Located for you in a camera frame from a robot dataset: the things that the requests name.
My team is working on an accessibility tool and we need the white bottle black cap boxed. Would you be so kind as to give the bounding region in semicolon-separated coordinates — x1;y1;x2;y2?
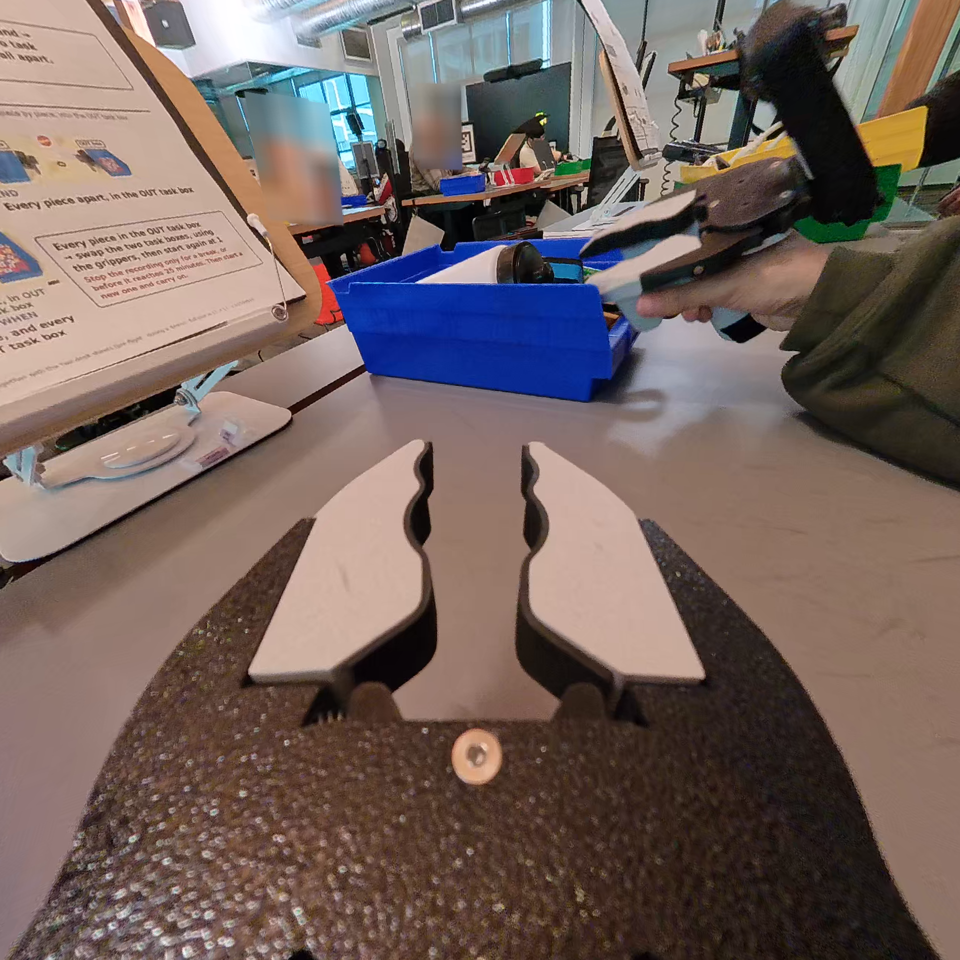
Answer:
416;240;558;287

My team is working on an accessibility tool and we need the orange traffic cone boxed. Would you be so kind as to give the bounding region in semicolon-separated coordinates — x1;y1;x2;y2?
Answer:
313;257;348;328

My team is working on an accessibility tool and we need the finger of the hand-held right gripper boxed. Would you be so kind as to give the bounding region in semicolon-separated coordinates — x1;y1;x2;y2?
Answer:
579;189;704;261
596;232;704;307

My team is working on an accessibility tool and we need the instruction sheet on stand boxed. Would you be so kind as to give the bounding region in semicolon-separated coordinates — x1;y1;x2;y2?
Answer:
0;0;325;456

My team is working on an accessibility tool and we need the wire sheet clip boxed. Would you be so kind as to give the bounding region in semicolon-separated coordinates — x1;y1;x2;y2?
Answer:
247;213;291;324

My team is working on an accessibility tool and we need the white stand base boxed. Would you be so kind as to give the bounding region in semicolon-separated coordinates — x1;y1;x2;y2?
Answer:
0;390;294;565

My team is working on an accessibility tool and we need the document stand with sheet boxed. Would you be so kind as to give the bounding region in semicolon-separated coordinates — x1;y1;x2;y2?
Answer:
577;0;663;174

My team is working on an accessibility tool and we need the black office chair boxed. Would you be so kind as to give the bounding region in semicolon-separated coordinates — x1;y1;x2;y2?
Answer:
587;135;640;210

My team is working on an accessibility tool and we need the green plastic bin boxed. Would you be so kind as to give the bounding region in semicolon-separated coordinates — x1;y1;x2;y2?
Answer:
678;161;903;246

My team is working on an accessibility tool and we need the black monitor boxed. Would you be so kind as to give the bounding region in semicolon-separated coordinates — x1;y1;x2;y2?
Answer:
465;62;573;163

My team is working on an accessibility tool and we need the yellow plastic bin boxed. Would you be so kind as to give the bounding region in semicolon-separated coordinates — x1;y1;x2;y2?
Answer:
678;105;930;186

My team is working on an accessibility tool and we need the wooden top work desk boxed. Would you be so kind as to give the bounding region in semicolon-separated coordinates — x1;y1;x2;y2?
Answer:
288;176;594;249

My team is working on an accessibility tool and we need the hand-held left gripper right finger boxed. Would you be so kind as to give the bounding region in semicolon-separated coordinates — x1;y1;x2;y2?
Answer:
515;441;708;711

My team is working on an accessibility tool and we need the blue plastic bin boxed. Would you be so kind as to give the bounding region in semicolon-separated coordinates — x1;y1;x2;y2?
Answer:
327;241;641;403

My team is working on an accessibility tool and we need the grey hanging panel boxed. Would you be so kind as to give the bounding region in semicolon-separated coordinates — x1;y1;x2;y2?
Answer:
401;216;445;258

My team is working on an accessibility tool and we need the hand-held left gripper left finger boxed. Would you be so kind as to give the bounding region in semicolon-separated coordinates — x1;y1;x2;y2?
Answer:
247;439;439;695

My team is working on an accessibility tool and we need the black speaker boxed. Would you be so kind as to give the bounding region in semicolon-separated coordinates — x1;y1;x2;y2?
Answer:
142;0;198;51

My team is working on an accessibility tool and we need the black frame standing desk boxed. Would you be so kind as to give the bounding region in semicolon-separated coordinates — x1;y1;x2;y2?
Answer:
666;26;860;151

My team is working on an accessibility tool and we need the person's right hand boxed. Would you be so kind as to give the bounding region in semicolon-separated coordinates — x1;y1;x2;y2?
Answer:
634;241;831;335

